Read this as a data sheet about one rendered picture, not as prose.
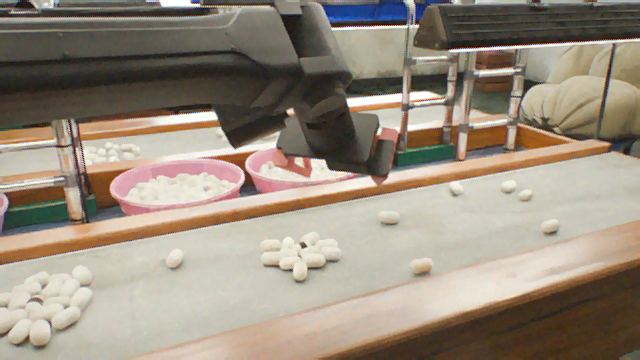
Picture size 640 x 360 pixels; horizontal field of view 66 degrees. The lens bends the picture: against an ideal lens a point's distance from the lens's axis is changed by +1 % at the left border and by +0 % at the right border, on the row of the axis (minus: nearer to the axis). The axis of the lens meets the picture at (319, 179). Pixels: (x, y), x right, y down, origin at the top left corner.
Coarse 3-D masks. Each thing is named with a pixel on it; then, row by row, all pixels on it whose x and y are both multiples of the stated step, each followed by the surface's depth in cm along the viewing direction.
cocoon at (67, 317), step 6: (60, 312) 61; (66, 312) 61; (72, 312) 61; (78, 312) 62; (54, 318) 60; (60, 318) 60; (66, 318) 61; (72, 318) 61; (78, 318) 62; (54, 324) 60; (60, 324) 60; (66, 324) 61
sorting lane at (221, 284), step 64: (448, 192) 103; (512, 192) 103; (576, 192) 103; (64, 256) 78; (128, 256) 78; (192, 256) 78; (256, 256) 78; (384, 256) 78; (448, 256) 78; (128, 320) 63; (192, 320) 63; (256, 320) 63
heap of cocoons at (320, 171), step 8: (296, 160) 122; (312, 160) 122; (320, 160) 121; (264, 168) 115; (272, 168) 117; (312, 168) 117; (320, 168) 117; (264, 176) 112; (272, 176) 111; (280, 176) 112; (288, 176) 111; (296, 176) 111; (312, 176) 111; (320, 176) 110; (328, 176) 111; (336, 176) 111
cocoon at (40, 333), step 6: (36, 324) 59; (42, 324) 59; (48, 324) 60; (30, 330) 58; (36, 330) 58; (42, 330) 58; (48, 330) 58; (30, 336) 58; (36, 336) 57; (42, 336) 57; (48, 336) 58; (36, 342) 57; (42, 342) 57
